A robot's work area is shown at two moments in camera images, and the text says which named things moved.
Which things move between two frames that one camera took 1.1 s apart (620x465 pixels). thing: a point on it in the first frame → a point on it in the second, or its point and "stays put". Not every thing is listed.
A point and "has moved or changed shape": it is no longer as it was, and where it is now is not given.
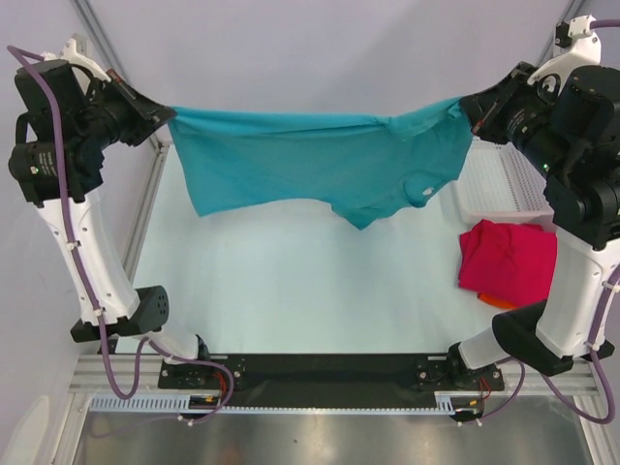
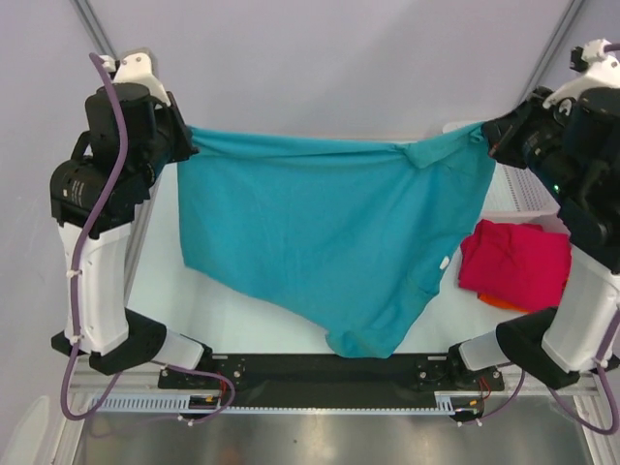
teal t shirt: x=360 y=167 has moved or changed shape
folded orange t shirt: x=489 y=300 stays put
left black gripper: x=146 y=113 → x=183 y=148
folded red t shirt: x=513 y=263 stays put
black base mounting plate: x=329 y=379 stays put
